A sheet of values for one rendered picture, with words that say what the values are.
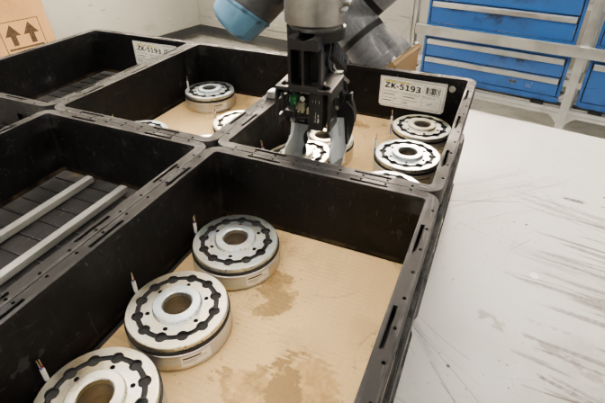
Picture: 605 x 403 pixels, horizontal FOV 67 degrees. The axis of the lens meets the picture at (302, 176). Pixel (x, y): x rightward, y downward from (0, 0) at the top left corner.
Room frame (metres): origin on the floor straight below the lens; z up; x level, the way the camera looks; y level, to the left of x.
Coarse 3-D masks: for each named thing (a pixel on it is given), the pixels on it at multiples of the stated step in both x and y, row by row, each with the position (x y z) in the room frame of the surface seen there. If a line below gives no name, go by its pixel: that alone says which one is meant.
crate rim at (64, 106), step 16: (192, 48) 0.98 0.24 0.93; (208, 48) 0.99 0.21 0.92; (224, 48) 0.97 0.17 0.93; (240, 48) 0.97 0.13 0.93; (160, 64) 0.88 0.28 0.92; (112, 80) 0.78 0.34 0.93; (80, 96) 0.70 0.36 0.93; (80, 112) 0.63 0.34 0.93; (144, 128) 0.58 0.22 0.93; (160, 128) 0.58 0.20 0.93; (224, 128) 0.58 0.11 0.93; (208, 144) 0.54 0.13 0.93
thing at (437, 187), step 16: (352, 64) 0.86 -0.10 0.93; (448, 80) 0.79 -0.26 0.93; (464, 80) 0.78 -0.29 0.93; (464, 96) 0.70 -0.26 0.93; (256, 112) 0.63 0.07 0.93; (464, 112) 0.63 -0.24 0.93; (240, 128) 0.58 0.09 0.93; (224, 144) 0.53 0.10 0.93; (240, 144) 0.53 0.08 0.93; (448, 144) 0.53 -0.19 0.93; (288, 160) 0.49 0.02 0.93; (304, 160) 0.49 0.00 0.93; (448, 160) 0.49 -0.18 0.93; (368, 176) 0.45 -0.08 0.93; (384, 176) 0.45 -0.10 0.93; (448, 176) 0.48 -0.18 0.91; (432, 192) 0.42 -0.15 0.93
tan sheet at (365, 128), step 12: (360, 120) 0.82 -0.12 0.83; (372, 120) 0.82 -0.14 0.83; (384, 120) 0.82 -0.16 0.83; (360, 132) 0.77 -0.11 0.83; (372, 132) 0.77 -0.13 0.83; (384, 132) 0.77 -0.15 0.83; (360, 144) 0.72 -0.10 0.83; (372, 144) 0.72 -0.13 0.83; (360, 156) 0.68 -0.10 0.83; (372, 156) 0.68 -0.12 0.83; (360, 168) 0.64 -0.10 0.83; (372, 168) 0.64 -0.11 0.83
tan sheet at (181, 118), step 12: (240, 96) 0.94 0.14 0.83; (252, 96) 0.94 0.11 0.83; (180, 108) 0.88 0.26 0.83; (240, 108) 0.88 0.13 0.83; (156, 120) 0.82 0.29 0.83; (168, 120) 0.82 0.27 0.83; (180, 120) 0.82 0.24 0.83; (192, 120) 0.82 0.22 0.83; (204, 120) 0.82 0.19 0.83; (192, 132) 0.77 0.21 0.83; (204, 132) 0.77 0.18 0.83
